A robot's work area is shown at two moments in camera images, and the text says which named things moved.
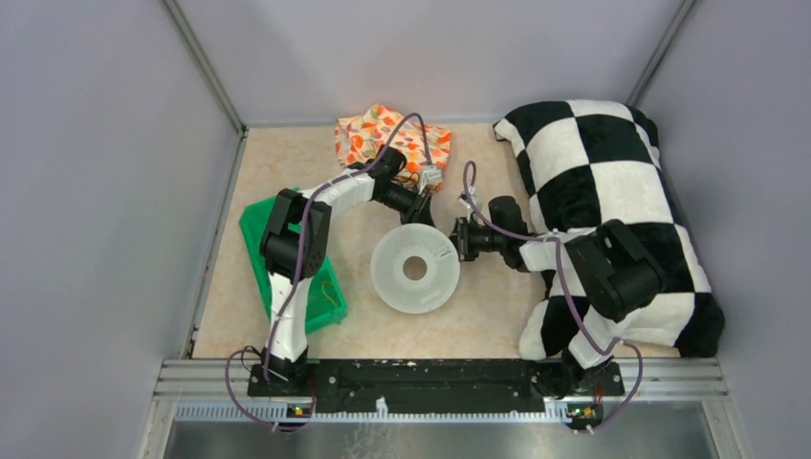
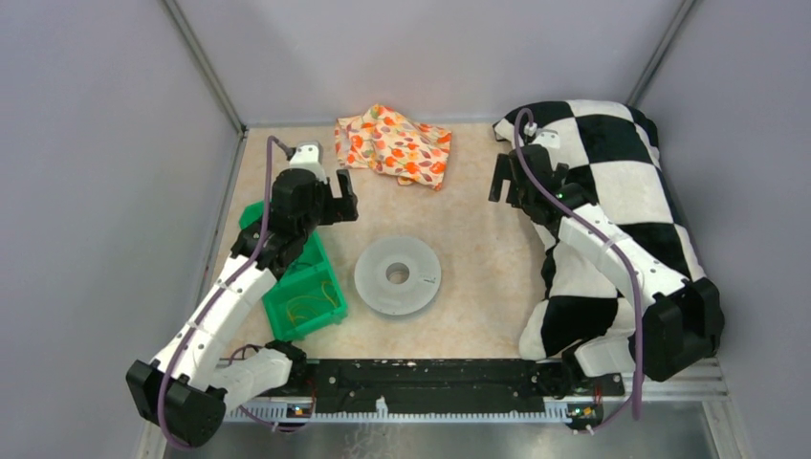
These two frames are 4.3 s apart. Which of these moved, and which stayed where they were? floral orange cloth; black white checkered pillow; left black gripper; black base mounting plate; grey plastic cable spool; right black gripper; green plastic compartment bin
Moved: left black gripper; right black gripper; grey plastic cable spool
Stayed: black white checkered pillow; floral orange cloth; black base mounting plate; green plastic compartment bin
